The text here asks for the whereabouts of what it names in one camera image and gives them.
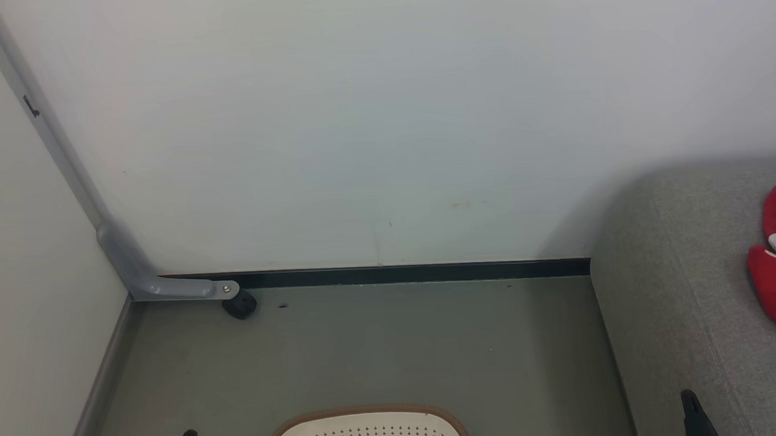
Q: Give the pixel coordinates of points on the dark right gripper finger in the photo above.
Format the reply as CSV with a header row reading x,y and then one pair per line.
x,y
697,421

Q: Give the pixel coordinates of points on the grey floor skirting strip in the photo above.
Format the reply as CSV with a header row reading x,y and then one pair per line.
x,y
98,386

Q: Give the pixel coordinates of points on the grey fabric sofa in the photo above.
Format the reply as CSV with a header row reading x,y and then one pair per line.
x,y
684,295

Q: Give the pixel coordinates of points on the black caster wheel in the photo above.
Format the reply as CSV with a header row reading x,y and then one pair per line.
x,y
240,305

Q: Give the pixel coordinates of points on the grey metal frame leg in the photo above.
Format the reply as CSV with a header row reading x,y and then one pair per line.
x,y
125,265

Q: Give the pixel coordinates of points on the black wall baseboard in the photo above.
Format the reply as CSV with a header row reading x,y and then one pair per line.
x,y
397,274

